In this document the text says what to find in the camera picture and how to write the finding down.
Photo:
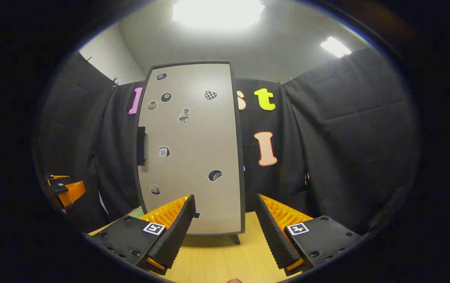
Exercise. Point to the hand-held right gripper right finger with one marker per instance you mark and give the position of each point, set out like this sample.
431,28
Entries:
274,232

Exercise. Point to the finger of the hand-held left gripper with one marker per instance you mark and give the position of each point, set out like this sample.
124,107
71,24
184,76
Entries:
70,192
57,180

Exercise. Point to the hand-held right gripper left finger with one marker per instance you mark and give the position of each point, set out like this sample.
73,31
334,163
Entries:
178,228

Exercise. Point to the grey cabinet door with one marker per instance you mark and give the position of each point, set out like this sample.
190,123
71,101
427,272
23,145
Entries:
193,137

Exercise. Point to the green book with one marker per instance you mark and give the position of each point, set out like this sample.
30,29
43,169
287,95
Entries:
136,213

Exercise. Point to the black backdrop cloth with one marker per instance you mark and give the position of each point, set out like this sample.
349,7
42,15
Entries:
346,137

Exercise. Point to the small ceiling light strip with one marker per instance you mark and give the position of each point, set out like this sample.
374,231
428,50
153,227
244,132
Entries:
335,46

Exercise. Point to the large ceiling light panel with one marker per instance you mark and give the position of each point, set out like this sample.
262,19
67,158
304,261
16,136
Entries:
217,13

